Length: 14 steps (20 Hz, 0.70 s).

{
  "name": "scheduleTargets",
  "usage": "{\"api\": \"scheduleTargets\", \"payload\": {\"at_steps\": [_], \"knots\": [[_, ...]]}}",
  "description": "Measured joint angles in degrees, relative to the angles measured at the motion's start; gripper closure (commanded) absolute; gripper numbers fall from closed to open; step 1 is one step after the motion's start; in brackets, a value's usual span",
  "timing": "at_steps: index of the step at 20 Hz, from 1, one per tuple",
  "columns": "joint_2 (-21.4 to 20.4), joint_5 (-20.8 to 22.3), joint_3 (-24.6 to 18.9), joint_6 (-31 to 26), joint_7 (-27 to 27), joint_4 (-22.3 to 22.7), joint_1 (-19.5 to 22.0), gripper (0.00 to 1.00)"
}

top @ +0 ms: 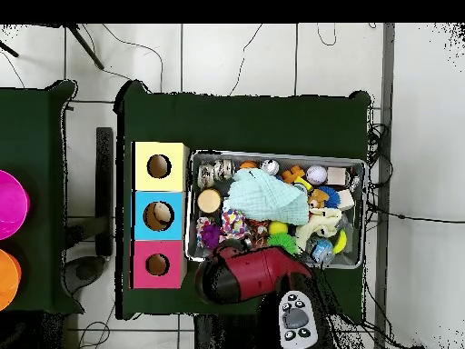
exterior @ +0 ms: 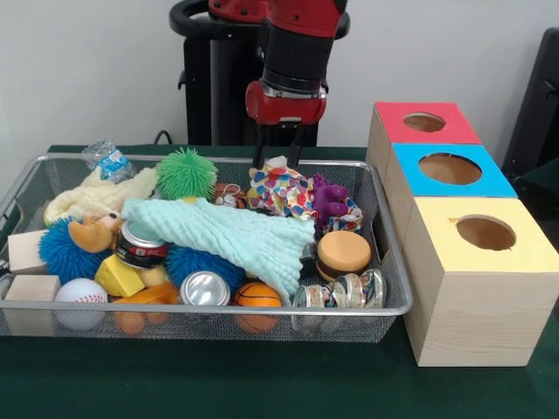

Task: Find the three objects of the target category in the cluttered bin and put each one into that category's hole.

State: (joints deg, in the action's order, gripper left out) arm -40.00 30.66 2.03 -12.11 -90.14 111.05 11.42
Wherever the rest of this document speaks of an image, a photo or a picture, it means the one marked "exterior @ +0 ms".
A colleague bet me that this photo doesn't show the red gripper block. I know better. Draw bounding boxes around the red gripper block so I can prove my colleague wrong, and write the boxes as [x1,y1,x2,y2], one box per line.
[244,79,328,169]

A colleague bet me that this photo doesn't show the colourful polka-dot cloth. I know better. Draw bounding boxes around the colourful polka-dot cloth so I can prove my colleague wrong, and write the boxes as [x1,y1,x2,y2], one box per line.
[247,155,318,219]

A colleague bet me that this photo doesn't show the shallow silver mesh bin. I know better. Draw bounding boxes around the shallow silver mesh bin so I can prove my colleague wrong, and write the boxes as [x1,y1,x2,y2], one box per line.
[0,152,414,344]

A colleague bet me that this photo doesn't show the wooden box three holes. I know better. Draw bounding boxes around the wooden box three holes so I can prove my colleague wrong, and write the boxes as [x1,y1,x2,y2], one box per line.
[365,101,559,367]

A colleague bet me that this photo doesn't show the purple spiky ball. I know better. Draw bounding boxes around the purple spiky ball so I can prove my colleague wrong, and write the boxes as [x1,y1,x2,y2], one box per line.
[311,173,350,228]

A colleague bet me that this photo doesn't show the green koosh ball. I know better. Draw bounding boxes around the green koosh ball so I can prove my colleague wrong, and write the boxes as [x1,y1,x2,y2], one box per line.
[155,147,219,204]

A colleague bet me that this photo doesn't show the mint green waffle cloth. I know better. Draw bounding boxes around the mint green waffle cloth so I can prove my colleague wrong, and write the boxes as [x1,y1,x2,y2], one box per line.
[121,196,316,306]

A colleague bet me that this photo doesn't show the toy hamburger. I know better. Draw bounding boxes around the toy hamburger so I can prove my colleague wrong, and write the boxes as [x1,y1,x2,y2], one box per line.
[315,230,373,283]

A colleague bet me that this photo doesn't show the small orange basketball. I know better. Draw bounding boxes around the small orange basketball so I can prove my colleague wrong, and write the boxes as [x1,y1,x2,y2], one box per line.
[231,281,284,333]

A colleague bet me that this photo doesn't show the silver drink can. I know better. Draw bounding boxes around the silver drink can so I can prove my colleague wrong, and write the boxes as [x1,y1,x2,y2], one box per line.
[178,270,231,307]

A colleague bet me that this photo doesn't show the crushed plastic water bottle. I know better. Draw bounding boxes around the crushed plastic water bottle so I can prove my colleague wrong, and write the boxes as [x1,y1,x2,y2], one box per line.
[81,139,137,183]

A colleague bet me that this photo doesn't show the cream knitted cloth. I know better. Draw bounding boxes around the cream knitted cloth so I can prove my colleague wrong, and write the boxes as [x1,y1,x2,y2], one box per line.
[43,167,159,228]

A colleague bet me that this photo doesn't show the blue koosh ball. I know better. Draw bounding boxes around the blue koosh ball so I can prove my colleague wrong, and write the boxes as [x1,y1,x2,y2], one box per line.
[38,216,115,285]

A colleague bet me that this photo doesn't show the dark green table cloth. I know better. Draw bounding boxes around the dark green table cloth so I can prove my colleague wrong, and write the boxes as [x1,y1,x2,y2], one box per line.
[519,168,559,210]
[0,143,559,419]

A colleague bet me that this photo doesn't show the white baseball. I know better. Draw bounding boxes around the white baseball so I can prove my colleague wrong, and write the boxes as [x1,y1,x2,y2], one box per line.
[54,278,109,331]

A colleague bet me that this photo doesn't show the black upright panel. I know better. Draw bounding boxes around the black upright panel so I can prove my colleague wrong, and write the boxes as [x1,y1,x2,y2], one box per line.
[500,28,559,184]

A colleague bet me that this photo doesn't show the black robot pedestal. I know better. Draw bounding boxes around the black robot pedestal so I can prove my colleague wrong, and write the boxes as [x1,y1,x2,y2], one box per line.
[169,0,351,148]

